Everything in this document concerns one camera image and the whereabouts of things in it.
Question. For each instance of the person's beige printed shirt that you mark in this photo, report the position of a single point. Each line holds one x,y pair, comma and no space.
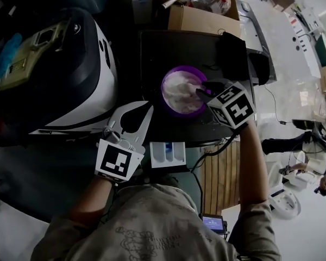
152,227

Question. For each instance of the white detergent drawer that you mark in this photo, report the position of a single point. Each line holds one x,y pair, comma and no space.
159,156

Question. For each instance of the open cardboard box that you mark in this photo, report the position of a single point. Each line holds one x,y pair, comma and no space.
201,23

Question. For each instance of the person's left forearm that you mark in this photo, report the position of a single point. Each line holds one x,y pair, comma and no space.
95,194

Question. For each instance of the black cloth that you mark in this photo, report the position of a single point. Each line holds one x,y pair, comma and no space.
231,56

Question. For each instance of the blue plastic bag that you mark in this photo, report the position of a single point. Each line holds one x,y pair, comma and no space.
8,53

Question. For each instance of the wooden slatted panel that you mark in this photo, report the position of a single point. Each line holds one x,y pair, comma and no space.
220,178

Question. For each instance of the white powder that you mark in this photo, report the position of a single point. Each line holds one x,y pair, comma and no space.
179,91

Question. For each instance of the large black and white machine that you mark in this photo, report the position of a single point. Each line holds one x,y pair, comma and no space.
78,64

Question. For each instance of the small screen device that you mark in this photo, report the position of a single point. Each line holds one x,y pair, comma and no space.
212,222

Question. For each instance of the person's grey trousers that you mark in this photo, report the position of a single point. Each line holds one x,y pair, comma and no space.
157,179

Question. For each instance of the white display counter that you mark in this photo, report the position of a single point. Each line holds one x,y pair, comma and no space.
301,31

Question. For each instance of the person's right forearm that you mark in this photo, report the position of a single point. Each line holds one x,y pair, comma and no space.
251,167

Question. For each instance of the white box appliance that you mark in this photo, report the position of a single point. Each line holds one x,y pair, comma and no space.
144,4

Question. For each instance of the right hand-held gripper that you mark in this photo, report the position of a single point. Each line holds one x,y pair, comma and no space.
233,105

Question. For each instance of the purple plastic tub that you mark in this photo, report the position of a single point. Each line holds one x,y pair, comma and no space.
184,115

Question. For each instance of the white toilet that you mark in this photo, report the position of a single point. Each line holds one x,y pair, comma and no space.
301,179
285,204

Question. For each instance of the olive green device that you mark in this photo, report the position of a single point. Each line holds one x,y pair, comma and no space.
30,58

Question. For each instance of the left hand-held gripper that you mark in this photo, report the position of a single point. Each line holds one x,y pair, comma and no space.
114,159

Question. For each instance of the black fabric bag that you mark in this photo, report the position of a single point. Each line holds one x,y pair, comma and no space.
260,69

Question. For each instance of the dark round floor mat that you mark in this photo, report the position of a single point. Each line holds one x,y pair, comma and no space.
43,178

